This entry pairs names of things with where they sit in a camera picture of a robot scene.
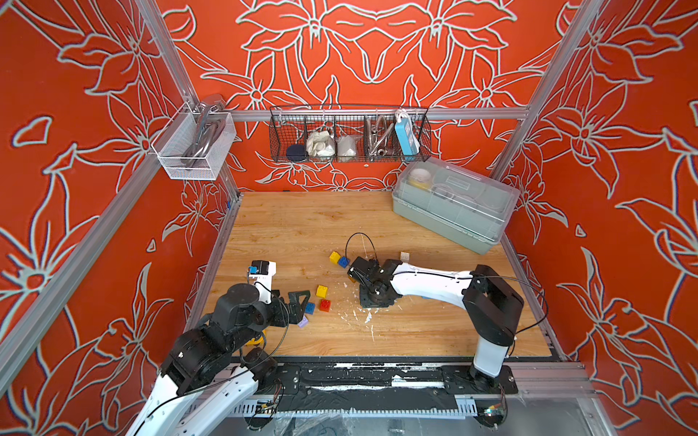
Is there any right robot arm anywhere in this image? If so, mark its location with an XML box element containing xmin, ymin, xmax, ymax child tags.
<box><xmin>347</xmin><ymin>257</ymin><xmax>525</xmax><ymax>383</ymax></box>

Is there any red lego brick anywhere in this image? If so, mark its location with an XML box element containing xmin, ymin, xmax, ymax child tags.
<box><xmin>319</xmin><ymin>299</ymin><xmax>332</xmax><ymax>312</ymax></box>

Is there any clear plastic bin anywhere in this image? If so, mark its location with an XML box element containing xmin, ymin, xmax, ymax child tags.
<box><xmin>154</xmin><ymin>94</ymin><xmax>236</xmax><ymax>181</ymax></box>

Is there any yellow tape measure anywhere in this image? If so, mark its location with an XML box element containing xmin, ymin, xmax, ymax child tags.
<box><xmin>246</xmin><ymin>332</ymin><xmax>266</xmax><ymax>346</ymax></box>

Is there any black wire basket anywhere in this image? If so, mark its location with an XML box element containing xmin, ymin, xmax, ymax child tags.
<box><xmin>269</xmin><ymin>104</ymin><xmax>433</xmax><ymax>164</ymax></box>

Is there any grey lidded storage box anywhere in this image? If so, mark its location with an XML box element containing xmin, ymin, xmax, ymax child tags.
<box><xmin>392</xmin><ymin>157</ymin><xmax>520</xmax><ymax>255</ymax></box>

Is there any yellow lego brick far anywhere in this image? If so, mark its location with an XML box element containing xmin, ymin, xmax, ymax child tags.
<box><xmin>329</xmin><ymin>252</ymin><xmax>341</xmax><ymax>265</ymax></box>

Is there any white cloth in basket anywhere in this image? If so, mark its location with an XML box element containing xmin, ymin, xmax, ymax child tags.
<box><xmin>305</xmin><ymin>130</ymin><xmax>336</xmax><ymax>159</ymax></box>

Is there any yellow sloped lego brick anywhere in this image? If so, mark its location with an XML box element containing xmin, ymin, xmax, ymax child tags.
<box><xmin>316</xmin><ymin>285</ymin><xmax>328</xmax><ymax>299</ymax></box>

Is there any light blue box in basket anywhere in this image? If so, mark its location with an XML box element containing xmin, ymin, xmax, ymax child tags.
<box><xmin>394</xmin><ymin>109</ymin><xmax>420</xmax><ymax>156</ymax></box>

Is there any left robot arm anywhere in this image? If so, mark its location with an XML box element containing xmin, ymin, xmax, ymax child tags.
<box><xmin>128</xmin><ymin>282</ymin><xmax>311</xmax><ymax>435</ymax></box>

